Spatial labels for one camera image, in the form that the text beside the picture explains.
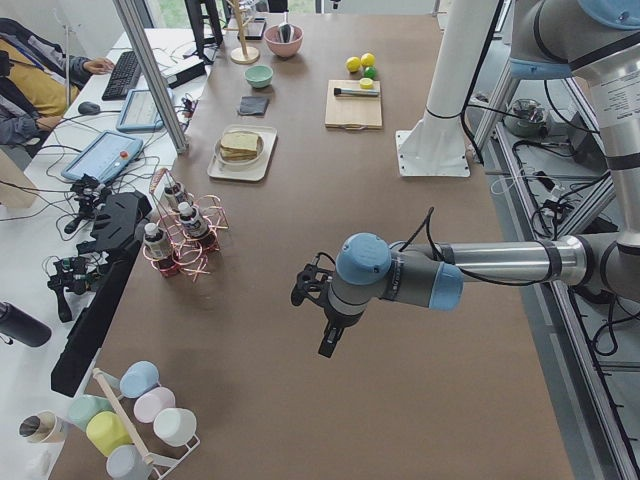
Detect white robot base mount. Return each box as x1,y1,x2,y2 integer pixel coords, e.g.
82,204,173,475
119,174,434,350
396,0,503,177

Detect aluminium frame post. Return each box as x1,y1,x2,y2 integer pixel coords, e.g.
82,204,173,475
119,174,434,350
113,0,188,154

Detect tea bottle back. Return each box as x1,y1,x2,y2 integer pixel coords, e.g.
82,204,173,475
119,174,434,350
164,182,189,211

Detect green bowl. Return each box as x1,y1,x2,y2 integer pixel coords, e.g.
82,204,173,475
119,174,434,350
244,65,274,89

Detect tea bottle front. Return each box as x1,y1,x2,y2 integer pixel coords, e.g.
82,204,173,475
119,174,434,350
178,202,209,239

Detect teach pendant upper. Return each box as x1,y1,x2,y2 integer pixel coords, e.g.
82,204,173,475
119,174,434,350
116,89,164,133

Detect yellow cup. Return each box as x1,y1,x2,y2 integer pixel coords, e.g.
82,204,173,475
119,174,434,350
85,411,132,457

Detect steel tumbler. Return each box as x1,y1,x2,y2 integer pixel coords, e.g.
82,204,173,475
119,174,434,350
19,411,68,443

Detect half lemon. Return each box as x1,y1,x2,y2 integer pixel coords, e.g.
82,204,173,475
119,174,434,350
359,77,374,90

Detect white cup rack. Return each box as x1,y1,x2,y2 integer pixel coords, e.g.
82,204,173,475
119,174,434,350
91,368,201,479

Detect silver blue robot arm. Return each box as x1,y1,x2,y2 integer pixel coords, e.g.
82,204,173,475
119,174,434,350
318,1,639,356

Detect copper wire bottle rack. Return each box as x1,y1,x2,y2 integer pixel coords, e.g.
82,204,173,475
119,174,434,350
142,167,229,281

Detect yellow lemon near lime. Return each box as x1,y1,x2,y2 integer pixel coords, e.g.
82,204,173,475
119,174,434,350
345,56,361,73

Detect black bracket stand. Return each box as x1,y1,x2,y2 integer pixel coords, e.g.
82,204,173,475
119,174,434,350
51,190,151,397

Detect wooden cutting board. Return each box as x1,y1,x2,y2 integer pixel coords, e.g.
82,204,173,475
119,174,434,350
324,80,383,130

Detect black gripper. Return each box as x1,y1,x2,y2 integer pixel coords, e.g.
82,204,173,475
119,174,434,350
318,305,361,357

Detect pink bowl with ice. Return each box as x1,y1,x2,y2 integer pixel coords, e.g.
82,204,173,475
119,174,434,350
264,24,305,59

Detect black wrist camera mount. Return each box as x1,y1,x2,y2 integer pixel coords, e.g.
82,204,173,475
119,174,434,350
290,251,336,308

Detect teach pendant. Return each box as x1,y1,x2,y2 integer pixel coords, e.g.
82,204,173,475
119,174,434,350
116,89,164,133
61,131,143,183

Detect green lime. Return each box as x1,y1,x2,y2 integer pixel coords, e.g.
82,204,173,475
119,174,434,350
363,66,377,79

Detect wooden mug tree stand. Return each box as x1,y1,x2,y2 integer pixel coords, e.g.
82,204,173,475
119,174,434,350
223,0,260,65

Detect black water bottle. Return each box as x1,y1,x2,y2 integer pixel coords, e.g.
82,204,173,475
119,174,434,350
1,302,52,347

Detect pink cup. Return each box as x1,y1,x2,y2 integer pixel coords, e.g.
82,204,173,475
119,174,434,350
133,386,176,424

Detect yellow lemon far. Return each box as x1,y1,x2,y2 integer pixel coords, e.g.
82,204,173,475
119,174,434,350
360,52,376,68

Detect seated person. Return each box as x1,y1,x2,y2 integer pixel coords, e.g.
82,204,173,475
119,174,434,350
1,18,115,146

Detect teach pendant lower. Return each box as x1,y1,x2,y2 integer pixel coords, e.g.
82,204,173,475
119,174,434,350
61,131,143,183

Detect black computer mouse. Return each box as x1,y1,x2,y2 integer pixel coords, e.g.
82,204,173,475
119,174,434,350
77,101,101,116

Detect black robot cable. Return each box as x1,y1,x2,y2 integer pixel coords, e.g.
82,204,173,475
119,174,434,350
399,207,546,287

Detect white cup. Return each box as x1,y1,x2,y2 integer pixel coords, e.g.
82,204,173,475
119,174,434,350
153,407,197,447

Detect bread slice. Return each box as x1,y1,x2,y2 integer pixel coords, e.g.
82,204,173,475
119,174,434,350
219,139,263,161
220,131,260,152

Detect steel ice scoop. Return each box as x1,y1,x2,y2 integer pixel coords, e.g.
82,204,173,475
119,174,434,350
278,11,294,44

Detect grey folded cloth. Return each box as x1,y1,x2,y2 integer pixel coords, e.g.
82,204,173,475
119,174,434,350
237,96,269,117

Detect black keyboard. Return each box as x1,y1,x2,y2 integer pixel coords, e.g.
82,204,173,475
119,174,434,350
101,51,142,101

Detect grey blue cup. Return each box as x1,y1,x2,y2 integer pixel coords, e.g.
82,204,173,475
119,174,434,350
106,445,152,480

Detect green cup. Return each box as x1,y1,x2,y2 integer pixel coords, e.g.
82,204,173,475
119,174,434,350
67,394,113,431

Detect light blue cup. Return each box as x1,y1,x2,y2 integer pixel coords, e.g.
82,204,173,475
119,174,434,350
119,360,159,399

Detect tea bottle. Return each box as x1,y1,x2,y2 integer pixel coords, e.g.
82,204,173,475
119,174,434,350
144,222,177,277
164,182,189,211
178,202,209,239

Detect white round plate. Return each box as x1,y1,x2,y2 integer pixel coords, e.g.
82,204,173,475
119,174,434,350
215,131,264,170

